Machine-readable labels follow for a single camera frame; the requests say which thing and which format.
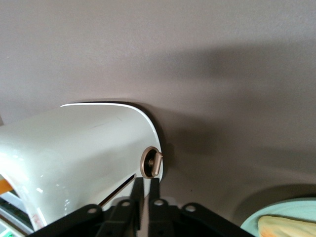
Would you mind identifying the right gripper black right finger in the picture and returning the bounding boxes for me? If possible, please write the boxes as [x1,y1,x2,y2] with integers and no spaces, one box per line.
[147,177,179,237]

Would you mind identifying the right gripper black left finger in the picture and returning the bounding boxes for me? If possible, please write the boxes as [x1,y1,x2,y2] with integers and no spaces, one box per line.
[98,177,145,237]

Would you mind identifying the white two-slot toaster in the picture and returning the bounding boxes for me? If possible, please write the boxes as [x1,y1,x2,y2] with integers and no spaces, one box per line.
[0,102,165,237]

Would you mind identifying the pale green round plate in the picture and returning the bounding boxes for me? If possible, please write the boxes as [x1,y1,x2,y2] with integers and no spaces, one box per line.
[239,197,316,237]

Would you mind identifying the triangular golden pastry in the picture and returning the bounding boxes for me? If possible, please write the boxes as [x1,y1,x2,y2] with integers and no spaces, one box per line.
[256,214,316,237]

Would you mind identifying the brown table mat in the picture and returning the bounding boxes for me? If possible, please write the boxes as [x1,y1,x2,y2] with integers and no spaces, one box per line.
[0,0,316,228]

